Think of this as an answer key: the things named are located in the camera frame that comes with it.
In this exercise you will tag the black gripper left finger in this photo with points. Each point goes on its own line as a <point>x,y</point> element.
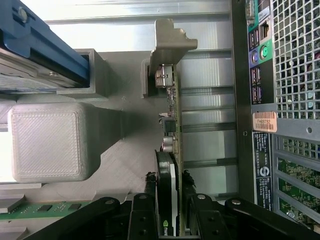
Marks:
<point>142,217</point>

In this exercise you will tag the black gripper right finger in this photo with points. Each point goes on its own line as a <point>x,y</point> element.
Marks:
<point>205,217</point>

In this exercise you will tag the green RAM stick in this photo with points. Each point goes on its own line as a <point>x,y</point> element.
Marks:
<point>45,208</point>

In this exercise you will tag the green motherboard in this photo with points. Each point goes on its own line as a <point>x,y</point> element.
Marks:
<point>295,175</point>

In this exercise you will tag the orange service tag sticker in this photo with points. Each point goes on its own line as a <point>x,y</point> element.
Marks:
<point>265,121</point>

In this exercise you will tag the grey printed parts rack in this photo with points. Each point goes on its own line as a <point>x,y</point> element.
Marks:
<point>47,142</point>

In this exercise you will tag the dark grey open PC case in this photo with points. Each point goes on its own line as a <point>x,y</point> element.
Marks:
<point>242,75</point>

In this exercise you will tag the hard disk in blue carrier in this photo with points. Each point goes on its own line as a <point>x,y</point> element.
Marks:
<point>50,50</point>

